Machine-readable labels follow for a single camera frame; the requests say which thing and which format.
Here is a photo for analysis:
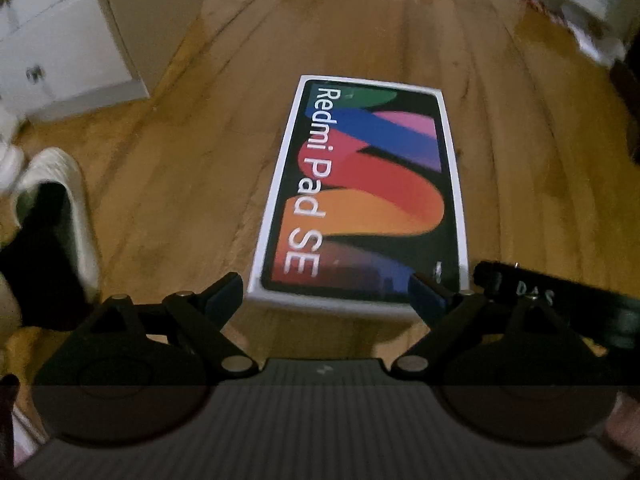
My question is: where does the person's left foot black sock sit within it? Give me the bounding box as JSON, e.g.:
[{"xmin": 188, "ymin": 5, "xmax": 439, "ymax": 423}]
[{"xmin": 0, "ymin": 182, "xmax": 97, "ymax": 332}]

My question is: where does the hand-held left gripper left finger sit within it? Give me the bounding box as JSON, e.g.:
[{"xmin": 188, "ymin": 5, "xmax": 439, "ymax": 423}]
[{"xmin": 50, "ymin": 271, "xmax": 259, "ymax": 380}]

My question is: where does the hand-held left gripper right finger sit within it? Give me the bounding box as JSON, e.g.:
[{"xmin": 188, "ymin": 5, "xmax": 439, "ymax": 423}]
[{"xmin": 390, "ymin": 272, "xmax": 598, "ymax": 378}]

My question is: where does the Redmi Pad SE box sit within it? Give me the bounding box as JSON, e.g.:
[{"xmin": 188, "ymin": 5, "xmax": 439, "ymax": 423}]
[{"xmin": 247, "ymin": 75, "xmax": 471, "ymax": 321}]

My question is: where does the white slipper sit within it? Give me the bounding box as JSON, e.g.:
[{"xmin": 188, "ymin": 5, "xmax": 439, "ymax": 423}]
[
  {"xmin": 10, "ymin": 147, "xmax": 103, "ymax": 306},
  {"xmin": 0, "ymin": 109, "xmax": 27, "ymax": 192}
]

